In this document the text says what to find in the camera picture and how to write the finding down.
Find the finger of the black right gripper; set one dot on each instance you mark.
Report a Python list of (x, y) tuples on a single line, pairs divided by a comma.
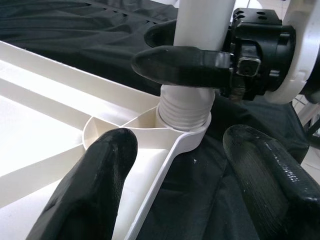
[(162, 32), (180, 66)]

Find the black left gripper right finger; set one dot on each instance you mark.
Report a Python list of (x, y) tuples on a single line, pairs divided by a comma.
[(270, 180)]

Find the white plastic table leg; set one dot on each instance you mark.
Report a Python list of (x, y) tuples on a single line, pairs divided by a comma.
[(200, 22)]

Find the white plastic table top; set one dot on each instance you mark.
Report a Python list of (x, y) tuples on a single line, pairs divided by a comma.
[(37, 125)]

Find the black table cloth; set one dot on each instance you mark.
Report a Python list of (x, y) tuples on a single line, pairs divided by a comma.
[(87, 30)]

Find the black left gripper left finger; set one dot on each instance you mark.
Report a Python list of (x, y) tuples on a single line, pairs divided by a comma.
[(87, 190)]

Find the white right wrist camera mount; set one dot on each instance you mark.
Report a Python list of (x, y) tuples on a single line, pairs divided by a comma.
[(305, 37)]

